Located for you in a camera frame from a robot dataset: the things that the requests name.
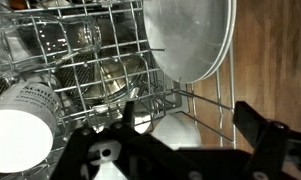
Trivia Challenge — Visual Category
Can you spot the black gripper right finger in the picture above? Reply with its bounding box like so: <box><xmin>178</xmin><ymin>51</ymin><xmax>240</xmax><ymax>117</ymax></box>
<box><xmin>233</xmin><ymin>101</ymin><xmax>301</xmax><ymax>180</ymax></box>

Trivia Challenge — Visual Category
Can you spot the white plate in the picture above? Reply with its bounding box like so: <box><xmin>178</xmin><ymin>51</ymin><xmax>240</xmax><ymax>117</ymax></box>
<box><xmin>142</xmin><ymin>0</ymin><xmax>234</xmax><ymax>84</ymax></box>
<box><xmin>203</xmin><ymin>0</ymin><xmax>237</xmax><ymax>79</ymax></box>

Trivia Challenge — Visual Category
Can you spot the white bowl in rack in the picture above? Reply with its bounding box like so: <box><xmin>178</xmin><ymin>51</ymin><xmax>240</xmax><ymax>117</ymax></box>
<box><xmin>151</xmin><ymin>113</ymin><xmax>202</xmax><ymax>150</ymax></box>

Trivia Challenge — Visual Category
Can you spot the clear glass cup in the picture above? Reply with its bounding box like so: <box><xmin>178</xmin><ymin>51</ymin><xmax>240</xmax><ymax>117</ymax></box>
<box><xmin>0</xmin><ymin>13</ymin><xmax>101</xmax><ymax>78</ymax></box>

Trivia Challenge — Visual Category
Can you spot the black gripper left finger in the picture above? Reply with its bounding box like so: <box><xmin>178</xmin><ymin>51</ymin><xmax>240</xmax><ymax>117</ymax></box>
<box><xmin>50</xmin><ymin>101</ymin><xmax>147</xmax><ymax>180</ymax></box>

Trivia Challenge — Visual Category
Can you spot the white mug with text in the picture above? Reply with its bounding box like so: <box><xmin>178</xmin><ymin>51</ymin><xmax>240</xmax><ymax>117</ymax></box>
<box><xmin>0</xmin><ymin>82</ymin><xmax>61</xmax><ymax>173</ymax></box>

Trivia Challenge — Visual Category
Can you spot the wire dishwasher rack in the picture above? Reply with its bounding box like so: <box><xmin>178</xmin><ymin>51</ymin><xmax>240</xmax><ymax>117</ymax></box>
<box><xmin>0</xmin><ymin>0</ymin><xmax>236</xmax><ymax>180</ymax></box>

